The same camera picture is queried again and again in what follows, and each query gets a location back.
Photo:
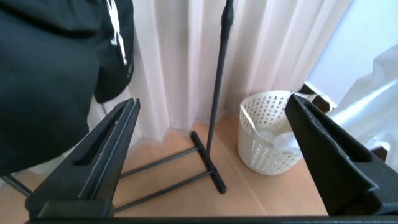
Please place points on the beige curtain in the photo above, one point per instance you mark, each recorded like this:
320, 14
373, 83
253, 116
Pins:
174, 62

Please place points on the black clothes rack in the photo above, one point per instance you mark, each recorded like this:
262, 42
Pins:
222, 46

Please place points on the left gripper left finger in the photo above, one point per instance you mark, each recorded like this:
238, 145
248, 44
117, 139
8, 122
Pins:
93, 174

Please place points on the white garment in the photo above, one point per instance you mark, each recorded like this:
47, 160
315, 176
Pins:
367, 102

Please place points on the black shorts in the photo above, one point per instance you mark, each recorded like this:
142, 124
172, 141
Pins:
46, 77

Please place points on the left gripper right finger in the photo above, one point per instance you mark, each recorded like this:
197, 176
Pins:
339, 177

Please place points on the white laundry basket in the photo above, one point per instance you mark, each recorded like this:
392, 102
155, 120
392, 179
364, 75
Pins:
261, 155

